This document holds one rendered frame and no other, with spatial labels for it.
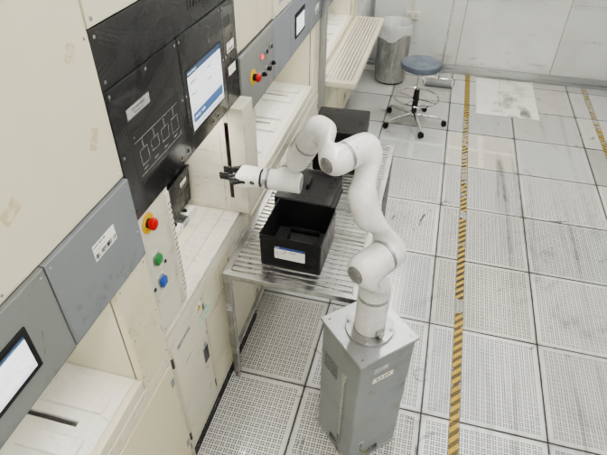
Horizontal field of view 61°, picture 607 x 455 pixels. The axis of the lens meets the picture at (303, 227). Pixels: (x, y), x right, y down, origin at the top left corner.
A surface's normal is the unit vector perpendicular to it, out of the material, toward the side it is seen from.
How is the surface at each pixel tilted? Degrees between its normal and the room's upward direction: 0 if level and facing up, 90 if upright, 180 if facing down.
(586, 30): 90
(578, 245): 0
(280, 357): 0
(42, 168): 90
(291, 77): 90
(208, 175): 90
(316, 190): 0
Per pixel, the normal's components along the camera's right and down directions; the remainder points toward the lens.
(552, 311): 0.01, -0.77
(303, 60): -0.25, 0.61
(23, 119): 0.97, 0.17
